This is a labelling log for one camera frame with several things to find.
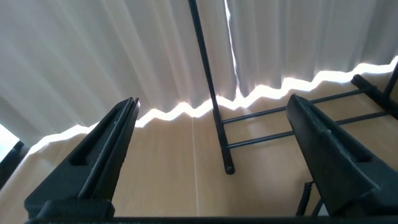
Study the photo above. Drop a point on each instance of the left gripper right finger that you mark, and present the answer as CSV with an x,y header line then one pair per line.
x,y
348,174

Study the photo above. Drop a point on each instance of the beige curtain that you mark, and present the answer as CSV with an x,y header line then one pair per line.
x,y
93,46

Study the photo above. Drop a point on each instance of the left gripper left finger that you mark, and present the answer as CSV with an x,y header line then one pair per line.
x,y
93,174

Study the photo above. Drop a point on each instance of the black clothes rack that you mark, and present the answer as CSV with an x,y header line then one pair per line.
x,y
205,56

